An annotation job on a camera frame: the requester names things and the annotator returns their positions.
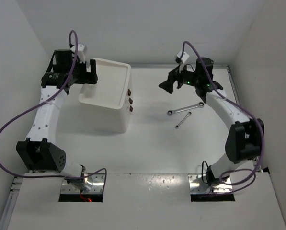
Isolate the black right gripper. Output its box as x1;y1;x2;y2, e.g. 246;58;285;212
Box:
159;62;200;94

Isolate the large ratchet wrench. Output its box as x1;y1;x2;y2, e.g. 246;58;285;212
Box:
167;102;205;116

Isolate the small combination wrench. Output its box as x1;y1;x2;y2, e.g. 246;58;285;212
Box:
175;112;192;129

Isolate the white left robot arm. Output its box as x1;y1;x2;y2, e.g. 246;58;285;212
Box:
16;44;98;178

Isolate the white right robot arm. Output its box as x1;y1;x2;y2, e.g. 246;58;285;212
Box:
159;56;264;185

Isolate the white drawer cabinet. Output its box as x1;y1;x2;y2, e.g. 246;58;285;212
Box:
78;58;134;133

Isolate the white front cover board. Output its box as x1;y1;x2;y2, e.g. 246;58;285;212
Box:
8;173;286;230

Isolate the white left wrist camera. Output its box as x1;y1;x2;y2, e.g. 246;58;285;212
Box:
69;44;87;63

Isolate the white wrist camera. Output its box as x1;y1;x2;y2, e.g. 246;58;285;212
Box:
175;50;189;64
69;44;87;63

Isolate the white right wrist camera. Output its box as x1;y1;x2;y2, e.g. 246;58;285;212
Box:
175;50;189;64

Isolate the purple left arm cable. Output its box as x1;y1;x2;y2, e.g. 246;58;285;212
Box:
0;30;107;178

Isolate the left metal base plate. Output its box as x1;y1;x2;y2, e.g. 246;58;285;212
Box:
60;173;105;195

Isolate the metal base plate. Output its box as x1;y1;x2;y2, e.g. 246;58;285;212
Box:
188;174;233;195
60;173;105;195

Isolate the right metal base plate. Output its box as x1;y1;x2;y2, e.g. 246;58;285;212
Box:
188;174;233;195

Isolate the aluminium frame rail left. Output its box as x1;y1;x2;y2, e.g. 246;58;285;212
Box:
0;177;23;230

